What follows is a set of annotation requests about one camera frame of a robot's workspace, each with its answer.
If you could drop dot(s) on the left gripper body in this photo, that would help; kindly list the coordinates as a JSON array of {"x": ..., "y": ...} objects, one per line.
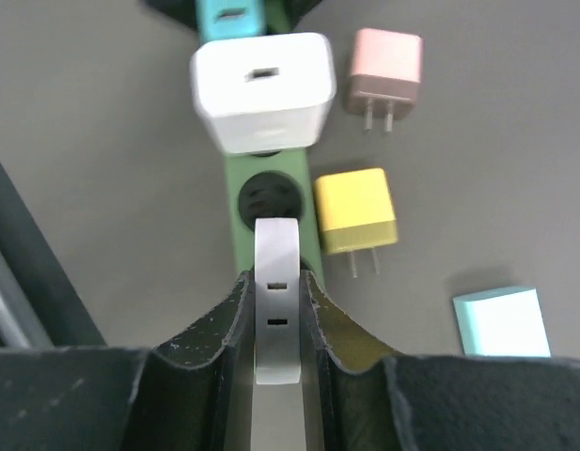
[{"x": 281, "y": 16}]

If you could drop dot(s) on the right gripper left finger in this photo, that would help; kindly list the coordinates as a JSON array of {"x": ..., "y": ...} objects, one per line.
[{"x": 172, "y": 397}]

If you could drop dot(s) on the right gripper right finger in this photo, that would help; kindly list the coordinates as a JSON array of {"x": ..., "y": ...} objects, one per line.
[{"x": 361, "y": 394}]

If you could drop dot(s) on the dark teal plug adapter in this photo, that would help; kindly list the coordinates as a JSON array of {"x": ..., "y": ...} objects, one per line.
[{"x": 229, "y": 19}]

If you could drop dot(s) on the white plug adapter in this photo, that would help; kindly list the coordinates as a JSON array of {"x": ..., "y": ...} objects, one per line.
[{"x": 266, "y": 93}]

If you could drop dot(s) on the pink plug adapter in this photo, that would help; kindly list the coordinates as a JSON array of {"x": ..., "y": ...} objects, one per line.
[{"x": 385, "y": 76}]

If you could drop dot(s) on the white cylindrical plug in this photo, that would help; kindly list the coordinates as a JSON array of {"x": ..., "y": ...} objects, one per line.
[{"x": 277, "y": 279}]

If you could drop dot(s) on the green power strip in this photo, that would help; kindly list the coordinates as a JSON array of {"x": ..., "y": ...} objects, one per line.
[{"x": 270, "y": 185}]

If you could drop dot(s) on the yellow plug adapter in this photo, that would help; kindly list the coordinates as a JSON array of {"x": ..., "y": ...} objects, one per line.
[{"x": 355, "y": 212}]

